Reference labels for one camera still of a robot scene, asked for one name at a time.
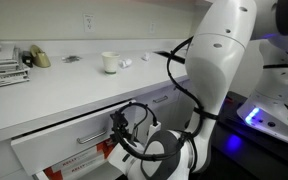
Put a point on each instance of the white paper cup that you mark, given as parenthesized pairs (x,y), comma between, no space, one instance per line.
(110,63)

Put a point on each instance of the bunch of metal keys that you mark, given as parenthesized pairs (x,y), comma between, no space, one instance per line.
(71,59)

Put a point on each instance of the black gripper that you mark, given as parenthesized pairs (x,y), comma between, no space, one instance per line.
(124,135)

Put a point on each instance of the orange and white box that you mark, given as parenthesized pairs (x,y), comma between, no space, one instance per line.
(80,163)

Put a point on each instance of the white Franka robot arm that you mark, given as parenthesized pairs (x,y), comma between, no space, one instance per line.
(217,66)

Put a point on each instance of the wide white drawer wood interior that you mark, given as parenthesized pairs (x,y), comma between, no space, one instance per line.
(50,146)

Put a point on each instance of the small crumpled white paper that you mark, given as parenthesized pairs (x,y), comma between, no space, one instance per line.
(146,56)
(125,62)

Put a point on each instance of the black stapler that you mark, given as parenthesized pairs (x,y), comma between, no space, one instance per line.
(27,59)

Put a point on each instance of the small white drawer with lock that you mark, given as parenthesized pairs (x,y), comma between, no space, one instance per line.
(144,103)

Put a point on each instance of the white wall outlet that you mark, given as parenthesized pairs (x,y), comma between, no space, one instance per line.
(153,27)
(89,22)

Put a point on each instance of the black robot table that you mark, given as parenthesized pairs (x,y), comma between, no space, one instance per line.
(250,156)

